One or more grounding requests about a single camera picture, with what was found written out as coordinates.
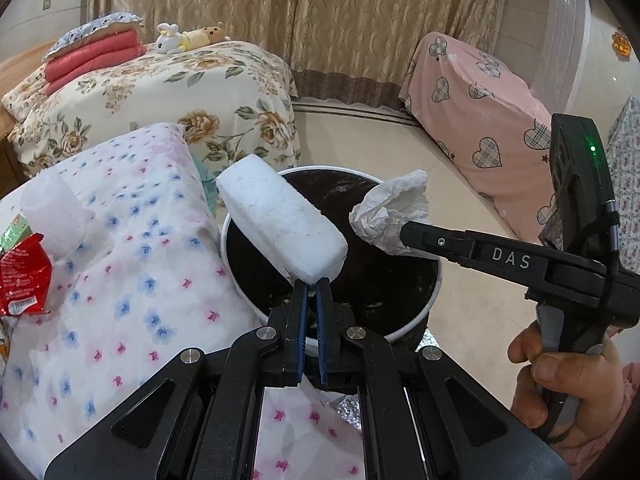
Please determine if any bed with floral bedspread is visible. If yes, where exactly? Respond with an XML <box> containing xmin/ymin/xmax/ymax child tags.
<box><xmin>2</xmin><ymin>40</ymin><xmax>302</xmax><ymax>182</ymax></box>

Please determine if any beige patterned curtain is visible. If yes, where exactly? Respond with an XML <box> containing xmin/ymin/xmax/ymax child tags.
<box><xmin>85</xmin><ymin>0</ymin><xmax>507</xmax><ymax>111</ymax></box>

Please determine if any wooden nightstand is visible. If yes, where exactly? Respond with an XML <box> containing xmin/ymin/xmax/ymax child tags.
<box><xmin>0</xmin><ymin>110</ymin><xmax>27</xmax><ymax>197</ymax></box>

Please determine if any white foam block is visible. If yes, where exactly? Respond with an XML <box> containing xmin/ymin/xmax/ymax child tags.
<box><xmin>215</xmin><ymin>154</ymin><xmax>349</xmax><ymax>284</ymax></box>

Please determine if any white sheer curtain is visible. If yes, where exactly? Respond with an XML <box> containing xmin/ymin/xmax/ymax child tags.
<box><xmin>530</xmin><ymin>0</ymin><xmax>593</xmax><ymax>113</ymax></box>

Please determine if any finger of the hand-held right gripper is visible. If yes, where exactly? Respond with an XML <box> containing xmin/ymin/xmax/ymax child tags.
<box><xmin>399</xmin><ymin>219</ymin><xmax>556</xmax><ymax>287</ymax></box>

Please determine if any wooden headboard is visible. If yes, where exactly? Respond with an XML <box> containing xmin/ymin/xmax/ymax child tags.
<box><xmin>0</xmin><ymin>42</ymin><xmax>52</xmax><ymax>92</ymax></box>

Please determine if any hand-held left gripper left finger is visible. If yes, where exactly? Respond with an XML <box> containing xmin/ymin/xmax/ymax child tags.
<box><xmin>45</xmin><ymin>280</ymin><xmax>308</xmax><ymax>480</ymax></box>

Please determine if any white rabbit plush toy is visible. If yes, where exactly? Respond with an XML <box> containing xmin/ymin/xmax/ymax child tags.
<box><xmin>154</xmin><ymin>22</ymin><xmax>194</xmax><ymax>56</ymax></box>

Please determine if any silver foil sheet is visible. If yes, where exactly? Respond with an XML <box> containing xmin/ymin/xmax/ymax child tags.
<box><xmin>330</xmin><ymin>332</ymin><xmax>442</xmax><ymax>427</ymax></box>

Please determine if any white bin with black bag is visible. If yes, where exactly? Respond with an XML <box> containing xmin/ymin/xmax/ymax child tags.
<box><xmin>219</xmin><ymin>164</ymin><xmax>444</xmax><ymax>357</ymax></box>

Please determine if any yellow bear plush toy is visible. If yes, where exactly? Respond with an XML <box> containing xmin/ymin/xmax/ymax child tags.
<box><xmin>180</xmin><ymin>22</ymin><xmax>232</xmax><ymax>51</ymax></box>

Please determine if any person's right hand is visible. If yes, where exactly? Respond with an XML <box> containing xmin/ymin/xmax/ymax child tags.
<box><xmin>507</xmin><ymin>321</ymin><xmax>632</xmax><ymax>450</ymax></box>

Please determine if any folded pink blanket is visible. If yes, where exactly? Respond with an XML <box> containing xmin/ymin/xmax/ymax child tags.
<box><xmin>44</xmin><ymin>29</ymin><xmax>149</xmax><ymax>97</ymax></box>

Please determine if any dotted pillow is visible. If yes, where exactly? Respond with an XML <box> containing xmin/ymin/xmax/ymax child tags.
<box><xmin>42</xmin><ymin>12</ymin><xmax>146</xmax><ymax>61</ymax></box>

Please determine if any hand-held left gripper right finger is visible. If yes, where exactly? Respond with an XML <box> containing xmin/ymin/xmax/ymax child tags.
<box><xmin>316</xmin><ymin>279</ymin><xmax>572</xmax><ymax>480</ymax></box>

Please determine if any white plastic cup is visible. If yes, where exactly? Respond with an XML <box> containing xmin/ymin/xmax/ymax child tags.
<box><xmin>20</xmin><ymin>172</ymin><xmax>96</xmax><ymax>262</ymax></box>

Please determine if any orange wall decoration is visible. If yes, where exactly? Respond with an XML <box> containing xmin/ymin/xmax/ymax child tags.
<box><xmin>612</xmin><ymin>27</ymin><xmax>632</xmax><ymax>59</ymax></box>

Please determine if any red snack wrapper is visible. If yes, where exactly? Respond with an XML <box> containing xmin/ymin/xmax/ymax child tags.
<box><xmin>0</xmin><ymin>232</ymin><xmax>54</xmax><ymax>317</ymax></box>

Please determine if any white flower print blanket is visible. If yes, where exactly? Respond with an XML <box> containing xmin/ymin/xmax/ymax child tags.
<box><xmin>0</xmin><ymin>122</ymin><xmax>364</xmax><ymax>480</ymax></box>

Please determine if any teal cloth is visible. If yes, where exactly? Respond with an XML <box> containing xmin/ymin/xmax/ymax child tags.
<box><xmin>197</xmin><ymin>156</ymin><xmax>222</xmax><ymax>212</ymax></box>

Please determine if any white tissue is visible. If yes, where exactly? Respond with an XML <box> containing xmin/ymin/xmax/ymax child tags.
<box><xmin>349</xmin><ymin>170</ymin><xmax>431</xmax><ymax>256</ymax></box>

